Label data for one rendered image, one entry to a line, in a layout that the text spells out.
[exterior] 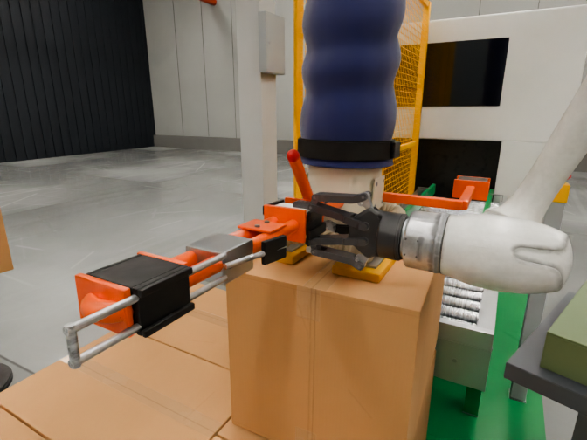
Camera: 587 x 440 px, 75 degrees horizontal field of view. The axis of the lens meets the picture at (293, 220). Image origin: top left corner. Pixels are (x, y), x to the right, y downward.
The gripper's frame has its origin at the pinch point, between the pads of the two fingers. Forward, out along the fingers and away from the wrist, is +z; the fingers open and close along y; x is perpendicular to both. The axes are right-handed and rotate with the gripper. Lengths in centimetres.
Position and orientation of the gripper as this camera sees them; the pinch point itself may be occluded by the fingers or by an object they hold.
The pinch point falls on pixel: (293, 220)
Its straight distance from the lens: 69.6
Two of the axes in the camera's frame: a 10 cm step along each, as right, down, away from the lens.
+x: 4.9, -2.4, 8.4
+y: 0.0, 9.6, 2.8
